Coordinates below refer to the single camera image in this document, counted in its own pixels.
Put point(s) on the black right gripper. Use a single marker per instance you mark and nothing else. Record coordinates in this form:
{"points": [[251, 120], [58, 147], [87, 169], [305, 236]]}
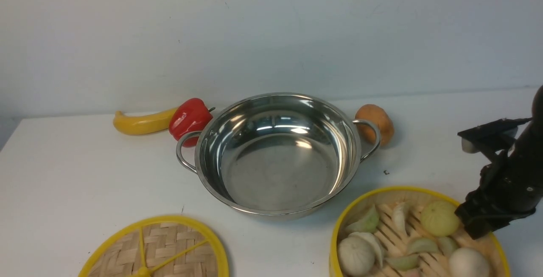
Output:
{"points": [[510, 188]]}

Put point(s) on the yellow-rimmed woven steamer lid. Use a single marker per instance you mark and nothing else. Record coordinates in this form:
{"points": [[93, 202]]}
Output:
{"points": [[162, 246]]}

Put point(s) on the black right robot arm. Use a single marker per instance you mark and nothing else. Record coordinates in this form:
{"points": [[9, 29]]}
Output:
{"points": [[530, 135]]}

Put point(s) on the yellow-green round bun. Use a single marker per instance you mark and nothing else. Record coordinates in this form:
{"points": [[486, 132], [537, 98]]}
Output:
{"points": [[438, 218]]}

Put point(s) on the green dumpling right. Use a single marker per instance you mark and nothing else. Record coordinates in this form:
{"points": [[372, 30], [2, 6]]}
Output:
{"points": [[447, 245]]}

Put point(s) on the green dumpling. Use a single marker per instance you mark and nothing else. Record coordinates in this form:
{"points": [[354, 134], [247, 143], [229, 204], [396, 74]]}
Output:
{"points": [[447, 245], [368, 222], [422, 245], [403, 263]]}

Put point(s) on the white round bun right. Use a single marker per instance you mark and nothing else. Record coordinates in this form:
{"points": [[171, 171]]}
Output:
{"points": [[468, 262]]}

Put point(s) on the white round bun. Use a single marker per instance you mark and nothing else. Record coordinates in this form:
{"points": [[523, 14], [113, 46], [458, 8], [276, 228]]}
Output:
{"points": [[356, 257], [468, 262]]}

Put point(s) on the green dumpling centre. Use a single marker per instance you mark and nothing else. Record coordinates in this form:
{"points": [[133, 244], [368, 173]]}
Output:
{"points": [[422, 245]]}

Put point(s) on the white dumpling back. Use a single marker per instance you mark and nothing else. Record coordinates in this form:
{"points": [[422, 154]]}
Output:
{"points": [[400, 213]]}

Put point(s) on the green dumpling front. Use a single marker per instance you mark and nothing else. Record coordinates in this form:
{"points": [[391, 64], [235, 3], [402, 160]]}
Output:
{"points": [[403, 263]]}

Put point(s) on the pink dumpling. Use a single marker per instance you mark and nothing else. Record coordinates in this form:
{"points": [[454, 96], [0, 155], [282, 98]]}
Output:
{"points": [[411, 273]]}

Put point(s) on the green dumpling back left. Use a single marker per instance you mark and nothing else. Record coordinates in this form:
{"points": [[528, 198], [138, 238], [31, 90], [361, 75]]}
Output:
{"points": [[368, 222]]}

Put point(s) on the orange-brown toy potato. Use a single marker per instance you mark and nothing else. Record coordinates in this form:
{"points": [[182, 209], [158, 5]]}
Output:
{"points": [[379, 117]]}

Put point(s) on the white round bun left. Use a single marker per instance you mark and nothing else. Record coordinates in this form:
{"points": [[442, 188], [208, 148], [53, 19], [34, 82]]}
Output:
{"points": [[356, 257]]}

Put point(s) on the red toy bell pepper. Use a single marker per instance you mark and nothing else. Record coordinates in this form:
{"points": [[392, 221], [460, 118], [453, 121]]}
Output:
{"points": [[193, 115]]}

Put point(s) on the yellow toy banana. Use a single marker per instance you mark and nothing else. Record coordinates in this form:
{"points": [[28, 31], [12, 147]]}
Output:
{"points": [[142, 125]]}

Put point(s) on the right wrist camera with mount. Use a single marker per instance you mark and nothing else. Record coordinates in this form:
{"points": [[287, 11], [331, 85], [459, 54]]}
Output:
{"points": [[491, 138]]}

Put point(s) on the stainless steel two-handled pot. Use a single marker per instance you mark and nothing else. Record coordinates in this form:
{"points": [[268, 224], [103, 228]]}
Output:
{"points": [[278, 156]]}

